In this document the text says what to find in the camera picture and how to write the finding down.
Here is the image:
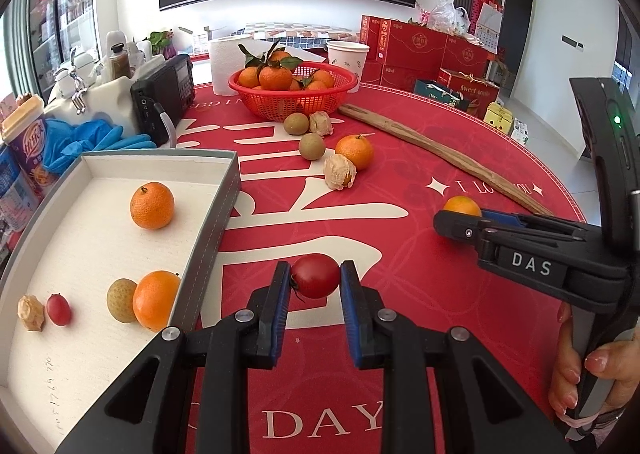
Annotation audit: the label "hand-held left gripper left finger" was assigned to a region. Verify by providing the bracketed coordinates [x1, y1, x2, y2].
[55, 261, 293, 454]

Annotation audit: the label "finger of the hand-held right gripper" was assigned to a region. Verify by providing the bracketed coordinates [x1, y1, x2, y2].
[433, 209, 588, 247]
[481, 208, 586, 232]

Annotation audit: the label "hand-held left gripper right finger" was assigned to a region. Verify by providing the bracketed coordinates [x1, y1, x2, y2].
[340, 260, 573, 454]

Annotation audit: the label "smooth small orange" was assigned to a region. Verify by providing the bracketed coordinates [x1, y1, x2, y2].
[442, 195, 483, 219]
[132, 270, 182, 332]

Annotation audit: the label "red cherry tomato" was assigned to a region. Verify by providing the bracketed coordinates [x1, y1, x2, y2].
[46, 294, 72, 326]
[291, 254, 342, 300]

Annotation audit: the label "bumpy tangerine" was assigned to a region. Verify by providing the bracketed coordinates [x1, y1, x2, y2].
[130, 181, 176, 230]
[335, 133, 375, 171]

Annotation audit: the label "brown longan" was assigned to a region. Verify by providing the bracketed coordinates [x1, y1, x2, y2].
[106, 278, 140, 324]
[283, 112, 311, 136]
[298, 133, 327, 161]

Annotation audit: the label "grey shallow cardboard box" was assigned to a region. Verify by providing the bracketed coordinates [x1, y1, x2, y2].
[0, 149, 242, 454]

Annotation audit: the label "person's right hand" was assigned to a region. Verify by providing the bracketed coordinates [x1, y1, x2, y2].
[547, 303, 640, 422]

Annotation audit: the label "yellow cardboard box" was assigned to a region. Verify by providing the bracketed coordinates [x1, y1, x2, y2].
[484, 101, 516, 136]

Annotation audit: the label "wooden back scratcher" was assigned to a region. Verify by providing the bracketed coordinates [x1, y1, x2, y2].
[338, 103, 556, 217]

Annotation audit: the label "dark green gift bag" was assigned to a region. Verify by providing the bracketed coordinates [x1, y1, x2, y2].
[414, 79, 473, 112]

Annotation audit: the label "stack of red gift boxes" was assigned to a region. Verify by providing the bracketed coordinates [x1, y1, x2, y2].
[359, 14, 493, 90]

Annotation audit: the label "floral paper cup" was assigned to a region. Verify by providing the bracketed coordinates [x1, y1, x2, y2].
[326, 40, 371, 94]

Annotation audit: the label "clear plastic bag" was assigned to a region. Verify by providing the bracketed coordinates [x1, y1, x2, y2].
[415, 1, 471, 37]

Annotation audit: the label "red plastic basket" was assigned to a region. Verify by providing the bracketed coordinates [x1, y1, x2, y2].
[228, 61, 359, 122]

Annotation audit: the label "pile of leafy tangerines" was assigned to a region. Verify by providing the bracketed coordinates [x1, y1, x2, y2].
[236, 39, 336, 92]

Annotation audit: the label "black portable radio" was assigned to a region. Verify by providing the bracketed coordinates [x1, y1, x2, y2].
[130, 54, 196, 147]

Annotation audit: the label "paper towel roll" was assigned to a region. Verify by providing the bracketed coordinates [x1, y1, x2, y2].
[207, 33, 254, 97]

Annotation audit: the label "checkered cloth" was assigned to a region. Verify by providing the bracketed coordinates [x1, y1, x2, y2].
[240, 21, 361, 42]

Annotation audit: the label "blue rubber gloves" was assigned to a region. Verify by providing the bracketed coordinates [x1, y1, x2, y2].
[42, 119, 158, 175]

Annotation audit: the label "open white carton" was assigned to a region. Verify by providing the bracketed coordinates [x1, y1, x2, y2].
[177, 25, 226, 52]

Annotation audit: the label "brown bottle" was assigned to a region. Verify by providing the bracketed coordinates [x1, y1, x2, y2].
[109, 44, 132, 80]

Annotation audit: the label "silver hanging figurine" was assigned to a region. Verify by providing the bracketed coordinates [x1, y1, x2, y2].
[67, 46, 88, 115]

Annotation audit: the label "green potted plant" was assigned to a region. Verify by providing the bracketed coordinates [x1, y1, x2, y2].
[142, 29, 178, 60]

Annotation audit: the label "purple milk tea cup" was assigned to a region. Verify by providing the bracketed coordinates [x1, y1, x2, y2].
[0, 94, 48, 195]

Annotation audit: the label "white plastic bottle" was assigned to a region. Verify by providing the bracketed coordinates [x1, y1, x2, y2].
[104, 30, 130, 65]

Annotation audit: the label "white lidded pot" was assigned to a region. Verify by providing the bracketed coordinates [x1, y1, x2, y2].
[47, 51, 108, 105]

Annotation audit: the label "red rope-handled carry box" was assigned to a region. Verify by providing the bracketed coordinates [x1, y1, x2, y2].
[437, 68, 501, 121]

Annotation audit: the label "wall calendar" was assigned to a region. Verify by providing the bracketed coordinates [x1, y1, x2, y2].
[475, 3, 503, 55]

